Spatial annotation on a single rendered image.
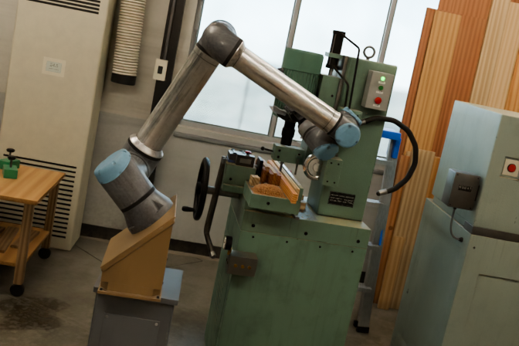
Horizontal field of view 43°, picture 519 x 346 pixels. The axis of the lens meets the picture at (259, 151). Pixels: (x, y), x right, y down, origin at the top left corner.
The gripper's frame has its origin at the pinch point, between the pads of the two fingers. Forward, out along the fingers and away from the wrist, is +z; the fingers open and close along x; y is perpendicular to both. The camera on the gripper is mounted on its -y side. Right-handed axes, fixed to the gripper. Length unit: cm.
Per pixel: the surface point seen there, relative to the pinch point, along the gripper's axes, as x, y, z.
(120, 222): 123, -137, 98
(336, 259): 18, -56, -48
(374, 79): -37.0, -14.9, -7.0
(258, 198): 32.0, -14.4, -25.3
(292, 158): 10.3, -33.7, -5.1
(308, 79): -13.9, -10.1, 9.0
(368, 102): -29.6, -20.0, -11.3
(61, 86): 98, -48, 139
